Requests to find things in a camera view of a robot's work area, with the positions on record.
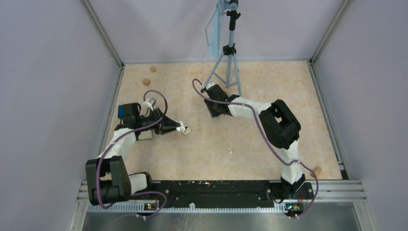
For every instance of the aluminium frame rail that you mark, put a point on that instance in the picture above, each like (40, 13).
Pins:
(331, 191)

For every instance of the beige charging case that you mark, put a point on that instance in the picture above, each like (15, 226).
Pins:
(186, 131)

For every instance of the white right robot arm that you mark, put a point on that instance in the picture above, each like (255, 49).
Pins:
(276, 122)

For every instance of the light blue tripod stand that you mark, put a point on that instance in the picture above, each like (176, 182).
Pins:
(213, 31)

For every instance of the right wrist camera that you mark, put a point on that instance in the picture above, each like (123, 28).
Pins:
(207, 86)

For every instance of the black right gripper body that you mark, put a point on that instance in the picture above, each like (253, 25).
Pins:
(212, 107)

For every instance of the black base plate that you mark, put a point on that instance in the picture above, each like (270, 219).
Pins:
(224, 193)

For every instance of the wooden cube block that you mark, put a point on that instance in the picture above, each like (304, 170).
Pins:
(315, 172)

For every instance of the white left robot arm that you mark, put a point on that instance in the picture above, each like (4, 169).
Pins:
(107, 178)

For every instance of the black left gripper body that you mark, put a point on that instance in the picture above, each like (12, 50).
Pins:
(154, 115)

